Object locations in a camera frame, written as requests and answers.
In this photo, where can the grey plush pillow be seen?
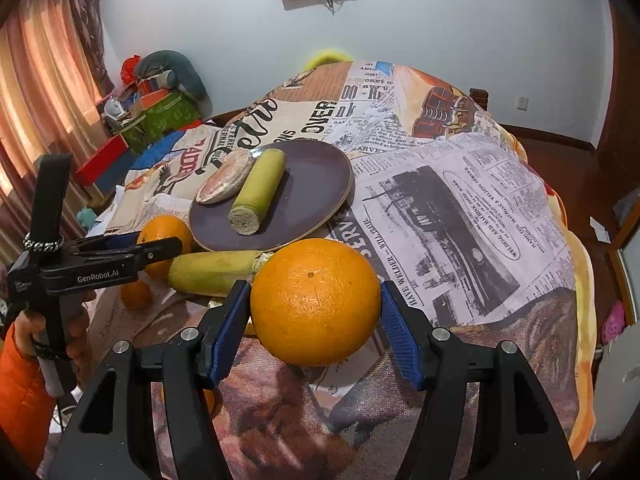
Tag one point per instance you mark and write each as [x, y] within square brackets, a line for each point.
[170, 67]

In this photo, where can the green fabric storage box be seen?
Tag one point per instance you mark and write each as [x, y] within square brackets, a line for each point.
[165, 120]

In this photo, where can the red gift box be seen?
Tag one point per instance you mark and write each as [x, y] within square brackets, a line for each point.
[102, 160]

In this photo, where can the white wall socket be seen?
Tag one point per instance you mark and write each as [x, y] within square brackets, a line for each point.
[522, 103]

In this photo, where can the wooden bedpost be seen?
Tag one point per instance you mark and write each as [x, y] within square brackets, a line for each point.
[479, 97]

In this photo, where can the orange cardboard box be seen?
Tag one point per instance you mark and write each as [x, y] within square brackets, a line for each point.
[155, 87]

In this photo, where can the small orange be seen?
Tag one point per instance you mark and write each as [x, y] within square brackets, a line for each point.
[136, 296]
[210, 401]

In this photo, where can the striped orange curtain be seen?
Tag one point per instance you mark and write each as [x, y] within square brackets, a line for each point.
[45, 85]

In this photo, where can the person's left hand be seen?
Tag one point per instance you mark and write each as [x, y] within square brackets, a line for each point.
[77, 327]

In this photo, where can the person's left forearm orange sleeve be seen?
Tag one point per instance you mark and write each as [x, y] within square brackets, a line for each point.
[22, 400]

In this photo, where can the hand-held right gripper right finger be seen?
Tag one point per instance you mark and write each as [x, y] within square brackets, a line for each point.
[400, 332]

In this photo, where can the pink clog shoe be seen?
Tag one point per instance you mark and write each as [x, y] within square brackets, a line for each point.
[613, 321]

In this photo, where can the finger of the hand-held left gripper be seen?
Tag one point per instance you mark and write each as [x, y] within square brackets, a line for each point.
[159, 249]
[120, 240]

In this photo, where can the red plastic bag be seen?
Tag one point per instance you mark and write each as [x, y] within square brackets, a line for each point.
[131, 67]

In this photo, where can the yellow foam tube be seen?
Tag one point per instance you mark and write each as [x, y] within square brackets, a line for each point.
[325, 56]

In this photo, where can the newspaper print blanket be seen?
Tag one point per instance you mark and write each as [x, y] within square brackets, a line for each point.
[450, 210]

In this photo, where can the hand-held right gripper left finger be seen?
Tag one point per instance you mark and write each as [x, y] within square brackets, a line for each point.
[226, 327]

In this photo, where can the large orange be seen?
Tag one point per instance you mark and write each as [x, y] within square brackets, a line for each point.
[315, 302]

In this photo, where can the medium orange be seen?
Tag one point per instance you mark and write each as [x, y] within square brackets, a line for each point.
[162, 227]

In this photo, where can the teal plush toy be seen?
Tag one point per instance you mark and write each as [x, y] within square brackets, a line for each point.
[87, 219]

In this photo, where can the dark purple round plate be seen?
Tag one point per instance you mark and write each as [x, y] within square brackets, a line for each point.
[305, 185]

